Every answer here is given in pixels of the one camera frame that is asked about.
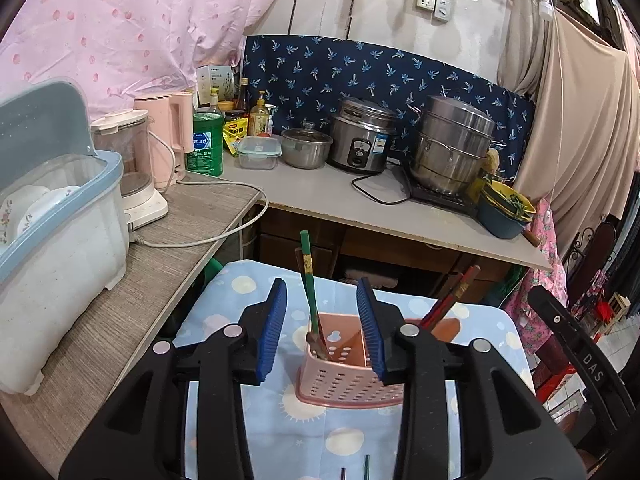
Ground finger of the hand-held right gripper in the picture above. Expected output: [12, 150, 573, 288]
[528, 285, 589, 362]

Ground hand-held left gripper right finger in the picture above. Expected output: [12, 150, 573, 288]
[356, 276, 587, 480]

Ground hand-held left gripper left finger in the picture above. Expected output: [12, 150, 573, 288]
[59, 277, 288, 480]

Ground pink perforated utensil basket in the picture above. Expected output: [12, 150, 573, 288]
[295, 312, 461, 409]

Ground red stool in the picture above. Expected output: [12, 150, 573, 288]
[530, 330, 586, 406]

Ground pink floral cloth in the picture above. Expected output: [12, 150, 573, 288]
[502, 197, 571, 356]

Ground black metal chair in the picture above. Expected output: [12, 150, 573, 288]
[570, 215, 618, 306]

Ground grey counter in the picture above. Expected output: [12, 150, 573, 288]
[220, 152, 553, 271]

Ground blue bowl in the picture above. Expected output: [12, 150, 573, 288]
[476, 190, 537, 240]

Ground blue printed tablecloth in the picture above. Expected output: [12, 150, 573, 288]
[172, 259, 536, 480]

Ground yellow bowl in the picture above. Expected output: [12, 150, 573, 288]
[482, 180, 537, 221]

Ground black induction cooktop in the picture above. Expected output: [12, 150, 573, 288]
[402, 165, 481, 218]

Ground wooden counter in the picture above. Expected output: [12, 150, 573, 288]
[0, 175, 271, 476]

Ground clear food container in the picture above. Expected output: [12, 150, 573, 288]
[235, 136, 282, 170]

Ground steel pot glass lid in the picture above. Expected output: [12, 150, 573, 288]
[281, 121, 334, 169]

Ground steel rice cooker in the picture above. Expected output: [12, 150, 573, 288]
[327, 96, 401, 175]

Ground green detergent bottle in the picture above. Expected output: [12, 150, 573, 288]
[186, 87, 226, 177]

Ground yellow packet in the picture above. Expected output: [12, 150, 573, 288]
[222, 120, 248, 156]

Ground steel steamer pot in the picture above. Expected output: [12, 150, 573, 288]
[407, 95, 498, 196]

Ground beige curtain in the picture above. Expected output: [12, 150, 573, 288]
[500, 0, 640, 251]

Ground white dish rack blue lid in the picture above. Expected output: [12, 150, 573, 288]
[0, 77, 131, 395]

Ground pink kettle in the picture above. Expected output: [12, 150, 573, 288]
[133, 91, 196, 188]

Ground dark sauce bottle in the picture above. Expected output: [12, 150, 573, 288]
[235, 77, 251, 121]

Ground white bowl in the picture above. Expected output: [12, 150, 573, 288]
[17, 186, 81, 236]

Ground white carton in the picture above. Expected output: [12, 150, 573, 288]
[196, 65, 236, 108]

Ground navy printed cloth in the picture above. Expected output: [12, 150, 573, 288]
[241, 35, 536, 181]

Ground pink dotted curtain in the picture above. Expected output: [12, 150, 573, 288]
[0, 0, 361, 126]

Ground white power cable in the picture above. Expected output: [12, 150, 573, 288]
[129, 180, 268, 248]

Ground black power cable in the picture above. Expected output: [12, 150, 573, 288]
[351, 172, 411, 206]

